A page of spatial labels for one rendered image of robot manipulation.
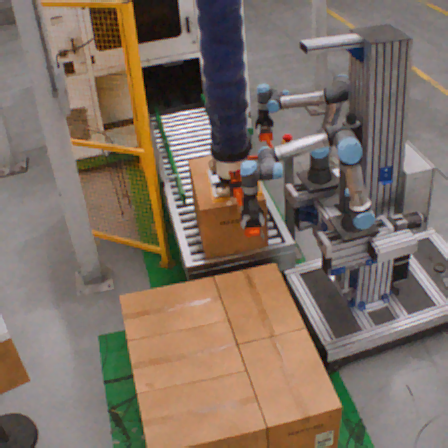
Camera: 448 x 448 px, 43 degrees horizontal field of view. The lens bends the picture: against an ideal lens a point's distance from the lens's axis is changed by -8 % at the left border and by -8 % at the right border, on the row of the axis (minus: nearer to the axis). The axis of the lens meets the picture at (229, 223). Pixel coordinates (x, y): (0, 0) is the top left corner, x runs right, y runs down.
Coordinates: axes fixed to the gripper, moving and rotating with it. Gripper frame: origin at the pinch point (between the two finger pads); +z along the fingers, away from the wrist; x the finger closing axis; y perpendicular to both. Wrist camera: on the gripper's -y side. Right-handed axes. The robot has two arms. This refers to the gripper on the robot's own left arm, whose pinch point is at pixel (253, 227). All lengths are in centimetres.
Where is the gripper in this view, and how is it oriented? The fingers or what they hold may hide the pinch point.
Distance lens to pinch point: 304.8
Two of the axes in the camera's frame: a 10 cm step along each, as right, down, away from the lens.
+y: -1.5, -5.9, 7.9
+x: -9.9, 1.5, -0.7
